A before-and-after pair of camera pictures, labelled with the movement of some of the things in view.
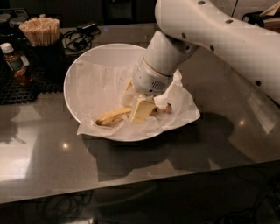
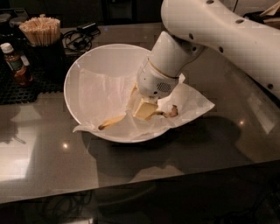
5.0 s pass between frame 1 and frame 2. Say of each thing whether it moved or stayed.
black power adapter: stayed
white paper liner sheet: moved
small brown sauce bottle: stayed
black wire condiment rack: stayed
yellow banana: moved
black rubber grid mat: stayed
